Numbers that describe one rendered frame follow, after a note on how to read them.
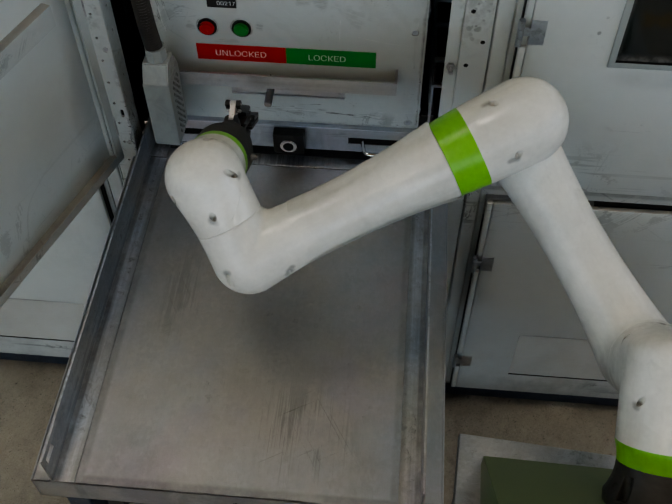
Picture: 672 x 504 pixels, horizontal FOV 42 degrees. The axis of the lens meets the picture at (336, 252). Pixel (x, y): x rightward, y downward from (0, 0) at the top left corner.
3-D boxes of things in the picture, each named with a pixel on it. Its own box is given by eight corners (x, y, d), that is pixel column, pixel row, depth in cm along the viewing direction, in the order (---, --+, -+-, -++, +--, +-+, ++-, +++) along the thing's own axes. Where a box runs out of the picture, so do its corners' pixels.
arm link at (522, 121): (574, 144, 128) (537, 68, 128) (592, 138, 115) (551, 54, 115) (460, 199, 130) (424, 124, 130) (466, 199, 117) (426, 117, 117)
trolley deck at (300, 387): (440, 528, 134) (443, 513, 129) (40, 494, 137) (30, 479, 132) (445, 195, 175) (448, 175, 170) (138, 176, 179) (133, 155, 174)
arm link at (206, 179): (211, 136, 114) (140, 170, 117) (256, 218, 118) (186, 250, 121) (231, 112, 127) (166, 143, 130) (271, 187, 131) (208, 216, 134)
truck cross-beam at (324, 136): (428, 156, 171) (430, 134, 167) (155, 139, 175) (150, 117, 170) (428, 138, 175) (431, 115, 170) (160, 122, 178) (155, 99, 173)
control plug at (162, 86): (181, 146, 161) (166, 72, 147) (155, 144, 161) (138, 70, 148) (189, 116, 166) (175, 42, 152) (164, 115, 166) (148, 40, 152)
